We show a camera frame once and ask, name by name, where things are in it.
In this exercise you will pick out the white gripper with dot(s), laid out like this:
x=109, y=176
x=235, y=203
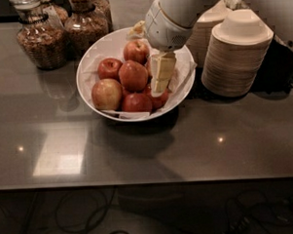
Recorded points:
x=163, y=27

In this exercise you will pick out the red apple top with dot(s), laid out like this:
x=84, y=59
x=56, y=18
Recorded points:
x=136, y=50

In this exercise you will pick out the red apple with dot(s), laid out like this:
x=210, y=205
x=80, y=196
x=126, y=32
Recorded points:
x=109, y=68
x=137, y=102
x=136, y=50
x=133, y=76
x=159, y=101

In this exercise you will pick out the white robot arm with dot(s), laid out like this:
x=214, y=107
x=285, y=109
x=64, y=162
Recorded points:
x=198, y=7

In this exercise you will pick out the yellow-red apple right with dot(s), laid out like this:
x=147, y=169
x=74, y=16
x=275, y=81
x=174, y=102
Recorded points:
x=148, y=68

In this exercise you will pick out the yellow-red apple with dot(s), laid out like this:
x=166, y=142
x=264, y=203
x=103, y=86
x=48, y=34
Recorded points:
x=148, y=68
x=107, y=94

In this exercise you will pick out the white paper bowl liner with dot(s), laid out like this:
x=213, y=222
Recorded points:
x=183, y=78

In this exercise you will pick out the white ceramic bowl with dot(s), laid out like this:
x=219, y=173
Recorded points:
x=111, y=45

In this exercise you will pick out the red apple left rear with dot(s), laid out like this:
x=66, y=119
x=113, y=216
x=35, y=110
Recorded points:
x=109, y=68

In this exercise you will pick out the red apple front right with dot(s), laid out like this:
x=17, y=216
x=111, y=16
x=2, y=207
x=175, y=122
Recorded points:
x=159, y=101

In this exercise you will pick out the red apple front centre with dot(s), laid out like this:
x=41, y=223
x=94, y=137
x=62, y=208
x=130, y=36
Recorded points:
x=137, y=102

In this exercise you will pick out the yellow-red apple front left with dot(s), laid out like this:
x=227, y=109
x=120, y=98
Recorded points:
x=107, y=94

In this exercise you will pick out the rear stack paper bowls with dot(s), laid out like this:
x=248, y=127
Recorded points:
x=198, y=42

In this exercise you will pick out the stack paper bowls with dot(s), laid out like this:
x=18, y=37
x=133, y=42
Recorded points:
x=198, y=42
x=236, y=50

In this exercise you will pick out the glass cereal jar right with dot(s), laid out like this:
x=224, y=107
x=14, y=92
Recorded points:
x=86, y=25

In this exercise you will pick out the glass cereal jar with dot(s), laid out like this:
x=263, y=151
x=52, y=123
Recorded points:
x=86, y=25
x=43, y=42
x=55, y=12

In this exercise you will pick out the front stack paper bowls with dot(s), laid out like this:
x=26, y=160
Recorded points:
x=236, y=50

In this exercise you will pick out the rear glass cereal jar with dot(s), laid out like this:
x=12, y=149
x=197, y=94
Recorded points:
x=55, y=12

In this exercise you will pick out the glass cereal jar left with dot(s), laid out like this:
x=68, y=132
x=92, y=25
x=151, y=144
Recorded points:
x=43, y=42

